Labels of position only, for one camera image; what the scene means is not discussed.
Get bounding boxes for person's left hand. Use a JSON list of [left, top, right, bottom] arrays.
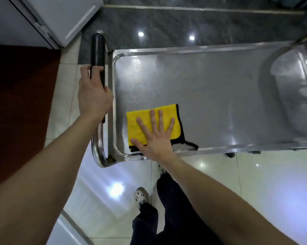
[[78, 64, 114, 123]]

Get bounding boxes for person's right hand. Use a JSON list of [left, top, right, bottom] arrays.
[[131, 109, 176, 164]]

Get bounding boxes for person's right forearm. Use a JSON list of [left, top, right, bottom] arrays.
[[157, 153, 307, 245]]

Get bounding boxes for person's left white shoe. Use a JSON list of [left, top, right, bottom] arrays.
[[133, 187, 150, 210]]

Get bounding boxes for person's left forearm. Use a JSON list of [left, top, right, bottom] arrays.
[[0, 113, 106, 245]]

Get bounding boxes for black foam handle grip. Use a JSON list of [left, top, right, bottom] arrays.
[[90, 33, 108, 88]]

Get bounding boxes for metal floor threshold strip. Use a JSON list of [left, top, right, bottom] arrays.
[[102, 4, 307, 15]]

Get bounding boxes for dark red floor mat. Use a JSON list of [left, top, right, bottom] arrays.
[[0, 41, 62, 193]]

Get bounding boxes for white cabinet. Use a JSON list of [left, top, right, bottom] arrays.
[[0, 0, 104, 49]]

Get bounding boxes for person's white shoe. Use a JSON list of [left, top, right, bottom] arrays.
[[133, 187, 150, 210], [157, 162, 168, 177]]

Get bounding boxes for dark trousers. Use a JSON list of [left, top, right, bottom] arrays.
[[130, 173, 221, 245]]

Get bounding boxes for yellow microfibre cloth black trim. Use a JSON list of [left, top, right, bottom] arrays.
[[126, 104, 199, 152]]

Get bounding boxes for person's right white shoe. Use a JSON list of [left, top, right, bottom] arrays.
[[157, 162, 168, 177]]

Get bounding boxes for stainless steel cart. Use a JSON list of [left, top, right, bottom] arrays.
[[90, 29, 307, 169]]

